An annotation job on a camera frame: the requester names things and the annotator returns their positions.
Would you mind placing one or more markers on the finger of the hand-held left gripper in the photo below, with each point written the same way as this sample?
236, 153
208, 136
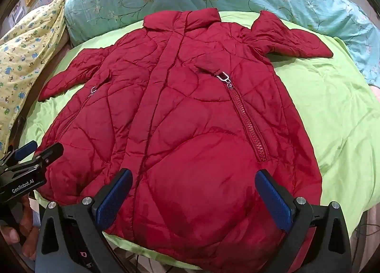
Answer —
49, 154
25, 150

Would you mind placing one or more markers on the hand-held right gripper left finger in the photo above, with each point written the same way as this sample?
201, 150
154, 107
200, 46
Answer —
114, 198

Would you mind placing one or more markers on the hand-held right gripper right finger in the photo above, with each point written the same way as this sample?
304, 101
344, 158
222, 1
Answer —
274, 198

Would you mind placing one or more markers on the red puffer jacket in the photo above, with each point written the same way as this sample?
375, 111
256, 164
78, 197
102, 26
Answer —
190, 118

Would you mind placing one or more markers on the person's left hand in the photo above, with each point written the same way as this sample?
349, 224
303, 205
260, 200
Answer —
28, 225

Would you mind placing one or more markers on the yellow printed blanket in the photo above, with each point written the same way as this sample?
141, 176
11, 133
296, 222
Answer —
23, 53

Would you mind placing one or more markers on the light green bed blanket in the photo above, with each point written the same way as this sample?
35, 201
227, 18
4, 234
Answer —
335, 118

